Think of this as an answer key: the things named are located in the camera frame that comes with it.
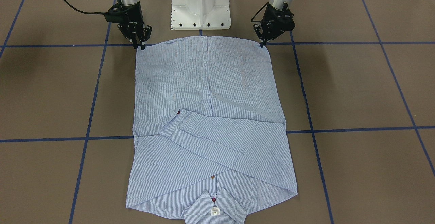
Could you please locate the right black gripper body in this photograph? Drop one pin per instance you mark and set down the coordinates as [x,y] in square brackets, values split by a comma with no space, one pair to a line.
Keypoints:
[133,16]

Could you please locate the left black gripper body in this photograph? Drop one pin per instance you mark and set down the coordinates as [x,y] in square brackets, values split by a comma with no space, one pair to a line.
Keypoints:
[284,16]

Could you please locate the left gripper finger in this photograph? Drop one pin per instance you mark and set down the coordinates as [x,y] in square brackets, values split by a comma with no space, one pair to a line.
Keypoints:
[263,42]

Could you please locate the light blue striped shirt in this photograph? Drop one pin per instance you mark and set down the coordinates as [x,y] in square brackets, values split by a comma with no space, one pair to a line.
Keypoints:
[210,137]

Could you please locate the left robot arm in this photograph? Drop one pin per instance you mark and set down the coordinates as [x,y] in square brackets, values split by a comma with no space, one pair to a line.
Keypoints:
[275,4]

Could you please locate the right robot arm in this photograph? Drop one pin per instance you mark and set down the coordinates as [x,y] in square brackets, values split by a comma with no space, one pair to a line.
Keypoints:
[116,6]

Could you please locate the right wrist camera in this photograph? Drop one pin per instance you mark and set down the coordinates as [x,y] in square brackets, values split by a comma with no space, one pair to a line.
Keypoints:
[114,16]

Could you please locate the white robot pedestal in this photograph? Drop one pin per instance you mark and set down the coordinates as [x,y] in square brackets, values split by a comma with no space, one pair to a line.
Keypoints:
[200,15]

